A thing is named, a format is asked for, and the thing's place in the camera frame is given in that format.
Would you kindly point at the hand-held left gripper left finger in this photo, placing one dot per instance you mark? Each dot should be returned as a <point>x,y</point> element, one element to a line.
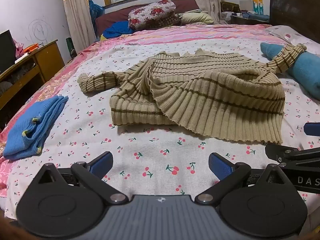
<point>101,165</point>

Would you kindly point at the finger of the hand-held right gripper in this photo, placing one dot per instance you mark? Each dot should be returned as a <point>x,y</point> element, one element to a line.
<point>287,153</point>
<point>312,129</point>

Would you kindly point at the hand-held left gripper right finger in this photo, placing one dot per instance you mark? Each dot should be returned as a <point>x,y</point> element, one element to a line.
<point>220,166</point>

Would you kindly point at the beige striped ribbed sweater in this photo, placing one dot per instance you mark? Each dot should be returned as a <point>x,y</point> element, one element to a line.
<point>200,90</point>

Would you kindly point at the white cherry print bed sheet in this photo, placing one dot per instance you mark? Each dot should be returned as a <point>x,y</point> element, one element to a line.
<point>155,152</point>

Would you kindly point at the teal blue garment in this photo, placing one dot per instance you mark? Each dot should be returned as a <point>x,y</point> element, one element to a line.
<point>306,70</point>

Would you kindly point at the folded blue knit garment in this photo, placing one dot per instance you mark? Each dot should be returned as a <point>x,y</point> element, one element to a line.
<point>32,127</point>

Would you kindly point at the white pink print pillow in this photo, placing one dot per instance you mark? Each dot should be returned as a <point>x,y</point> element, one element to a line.
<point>285,33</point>

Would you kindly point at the wooden desk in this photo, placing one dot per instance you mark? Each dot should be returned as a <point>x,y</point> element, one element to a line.
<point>47,60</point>

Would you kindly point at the dark wooden headboard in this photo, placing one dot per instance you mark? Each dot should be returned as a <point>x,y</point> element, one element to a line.
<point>295,7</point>

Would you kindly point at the dark nightstand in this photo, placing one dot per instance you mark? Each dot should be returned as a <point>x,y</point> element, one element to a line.
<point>250,21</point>

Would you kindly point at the dark blue cloth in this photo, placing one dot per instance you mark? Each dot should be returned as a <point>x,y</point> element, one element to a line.
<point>255,16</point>

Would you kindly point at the orange item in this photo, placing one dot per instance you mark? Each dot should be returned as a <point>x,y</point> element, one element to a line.
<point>31,48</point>

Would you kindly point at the yellow blue toy bottle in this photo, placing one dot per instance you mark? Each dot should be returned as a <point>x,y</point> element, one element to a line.
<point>258,3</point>

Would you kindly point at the blue and yellow cloth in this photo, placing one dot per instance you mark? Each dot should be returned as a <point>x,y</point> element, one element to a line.
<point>117,28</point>

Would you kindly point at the pink patterned blanket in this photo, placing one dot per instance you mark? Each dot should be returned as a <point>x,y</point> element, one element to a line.
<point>175,33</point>

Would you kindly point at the black monitor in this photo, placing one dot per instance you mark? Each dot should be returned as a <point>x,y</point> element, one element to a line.
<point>6,52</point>

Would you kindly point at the brown handbag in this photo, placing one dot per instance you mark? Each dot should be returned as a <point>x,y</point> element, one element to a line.
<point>229,7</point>

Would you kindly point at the maroon bench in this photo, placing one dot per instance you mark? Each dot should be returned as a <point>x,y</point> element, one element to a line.
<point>112,16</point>

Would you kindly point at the cream pillow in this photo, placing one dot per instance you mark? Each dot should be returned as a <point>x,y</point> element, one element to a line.
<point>197,18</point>

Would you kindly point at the blue plastic bag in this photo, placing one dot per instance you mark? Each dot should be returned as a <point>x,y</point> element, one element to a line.
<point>95,11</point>

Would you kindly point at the brown checkered cushion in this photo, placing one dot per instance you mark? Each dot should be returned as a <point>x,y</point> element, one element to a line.
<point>165,21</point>

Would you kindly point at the red floral pillow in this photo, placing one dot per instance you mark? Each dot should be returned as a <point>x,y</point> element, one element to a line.
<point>152,11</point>

